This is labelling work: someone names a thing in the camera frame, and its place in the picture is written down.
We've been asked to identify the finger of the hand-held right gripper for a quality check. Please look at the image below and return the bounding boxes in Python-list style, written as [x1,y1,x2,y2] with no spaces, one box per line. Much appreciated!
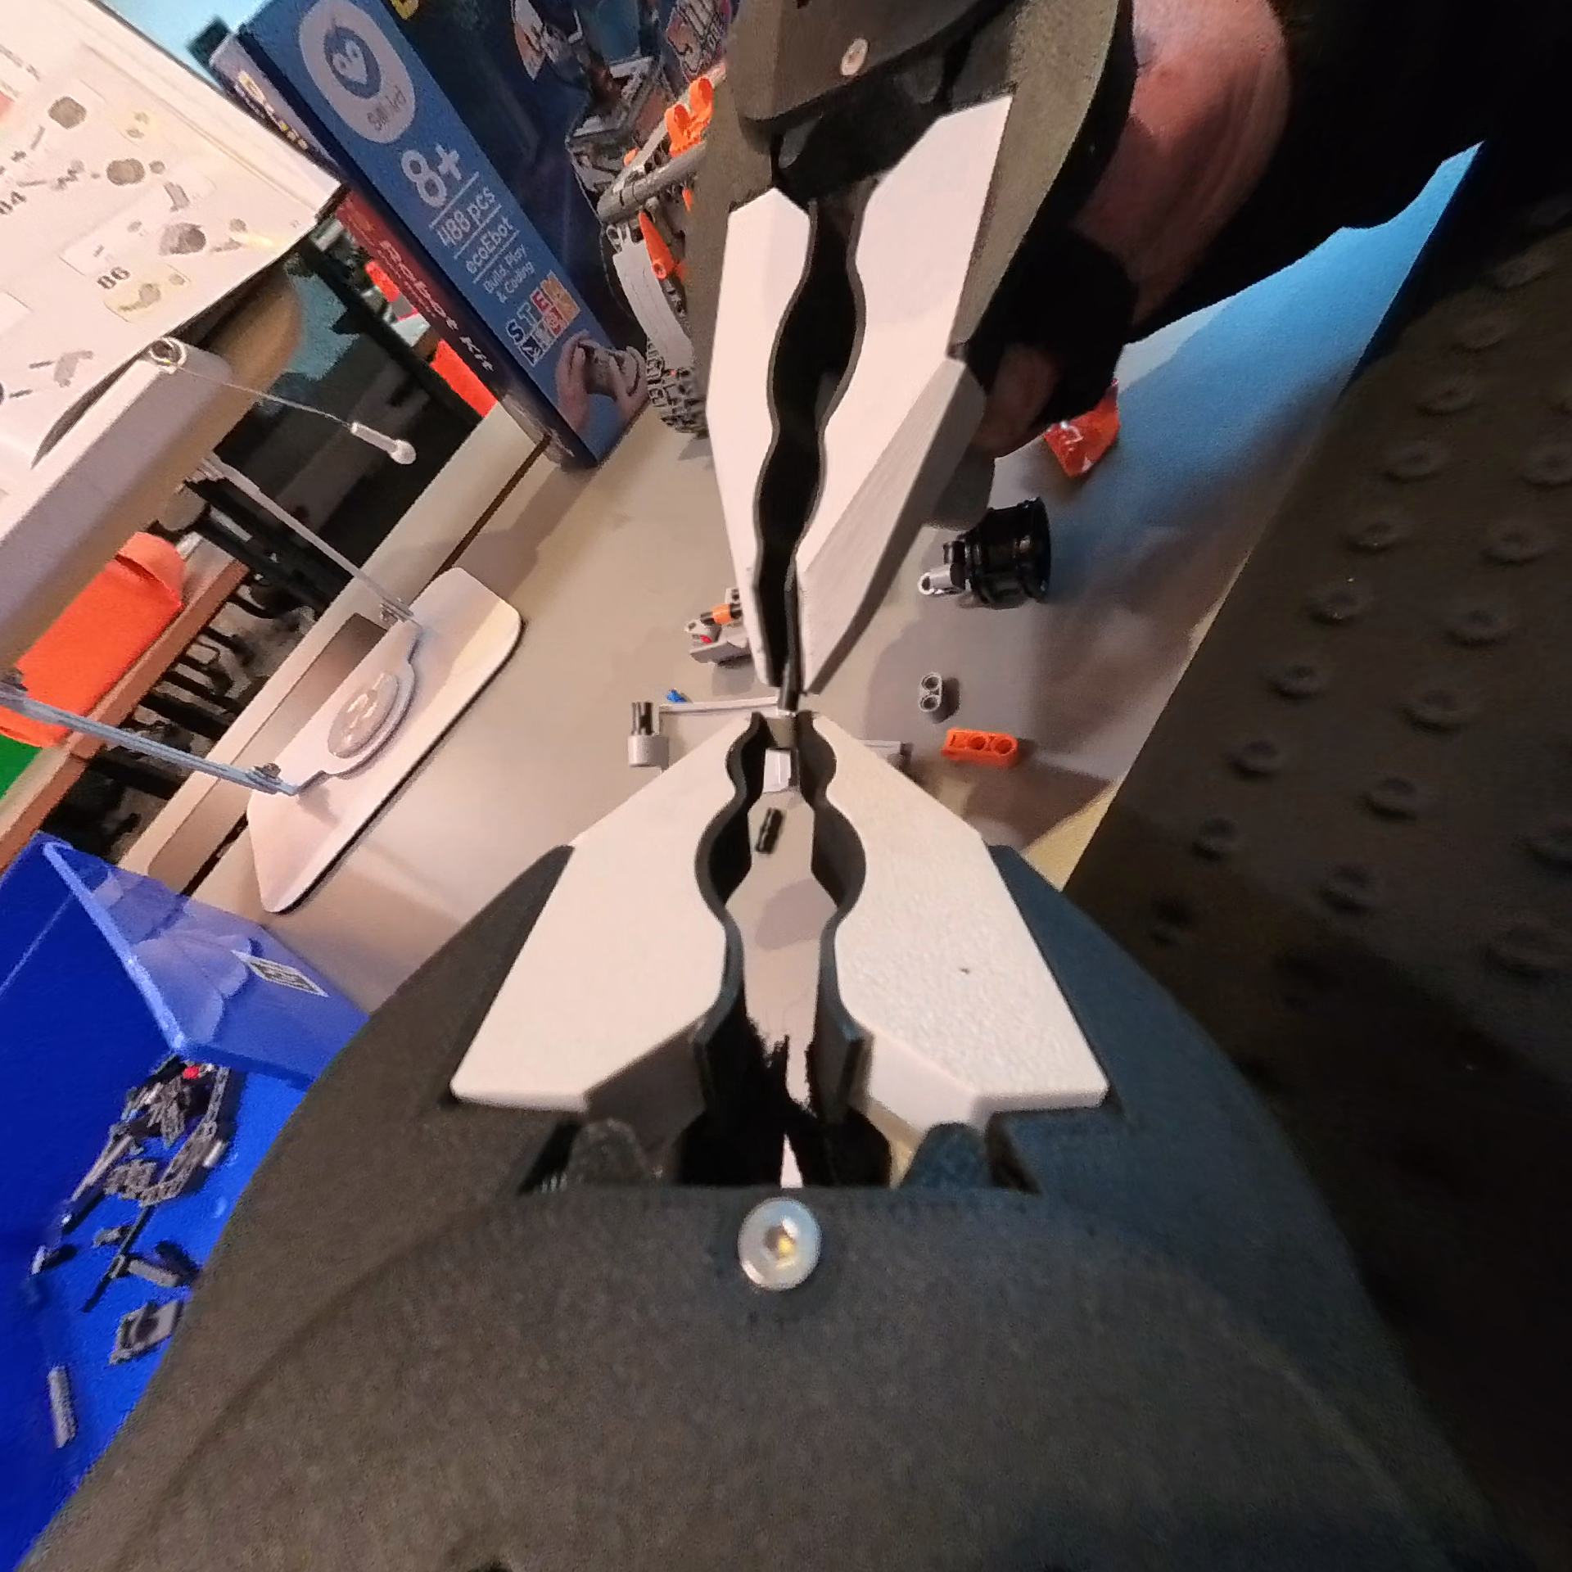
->
[709,187,821,687]
[791,93,1014,700]

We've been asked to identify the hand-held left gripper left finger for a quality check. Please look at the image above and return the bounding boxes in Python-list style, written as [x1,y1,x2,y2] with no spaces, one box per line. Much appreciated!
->
[450,715,787,1186]

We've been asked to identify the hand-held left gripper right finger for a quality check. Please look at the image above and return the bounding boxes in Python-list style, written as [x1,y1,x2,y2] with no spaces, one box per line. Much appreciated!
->
[789,713,1109,1186]

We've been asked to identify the black toy wheel assembly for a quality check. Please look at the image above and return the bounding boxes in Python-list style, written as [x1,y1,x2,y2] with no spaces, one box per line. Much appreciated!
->
[922,498,1055,610]

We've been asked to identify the blue parts bin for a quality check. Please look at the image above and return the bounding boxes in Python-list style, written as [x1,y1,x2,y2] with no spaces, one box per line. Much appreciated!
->
[0,835,370,1561]

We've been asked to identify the person's right hand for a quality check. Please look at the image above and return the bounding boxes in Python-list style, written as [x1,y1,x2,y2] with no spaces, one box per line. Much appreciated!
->
[974,0,1293,458]

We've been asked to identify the tracked toy robot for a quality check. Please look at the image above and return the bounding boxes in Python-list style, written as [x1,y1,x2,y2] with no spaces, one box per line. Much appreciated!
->
[595,67,739,438]

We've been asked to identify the orange wedge block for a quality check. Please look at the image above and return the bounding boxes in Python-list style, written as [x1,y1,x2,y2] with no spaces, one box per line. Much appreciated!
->
[1044,385,1120,473]

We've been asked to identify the grey orange block assembly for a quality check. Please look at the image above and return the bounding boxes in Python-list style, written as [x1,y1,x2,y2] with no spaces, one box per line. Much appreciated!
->
[684,588,754,668]

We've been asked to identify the blue robot kit box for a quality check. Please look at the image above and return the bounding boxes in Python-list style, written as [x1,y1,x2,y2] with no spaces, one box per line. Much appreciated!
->
[239,0,744,468]

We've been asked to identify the white book stand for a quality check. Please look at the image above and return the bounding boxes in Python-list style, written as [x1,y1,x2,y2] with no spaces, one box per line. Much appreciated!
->
[0,264,523,917]

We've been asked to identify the black dimpled foam pad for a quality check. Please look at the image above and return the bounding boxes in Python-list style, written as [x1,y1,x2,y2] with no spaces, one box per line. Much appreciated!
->
[1066,234,1572,1572]

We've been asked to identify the assorted small block parts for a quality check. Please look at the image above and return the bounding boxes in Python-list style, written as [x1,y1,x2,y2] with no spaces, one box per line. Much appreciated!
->
[24,1055,241,1450]

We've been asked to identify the orange storage box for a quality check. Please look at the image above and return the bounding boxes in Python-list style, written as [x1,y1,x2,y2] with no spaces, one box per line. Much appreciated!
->
[13,533,185,750]

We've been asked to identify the instruction sheet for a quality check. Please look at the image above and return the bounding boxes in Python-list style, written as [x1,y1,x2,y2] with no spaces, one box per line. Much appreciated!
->
[0,0,346,468]

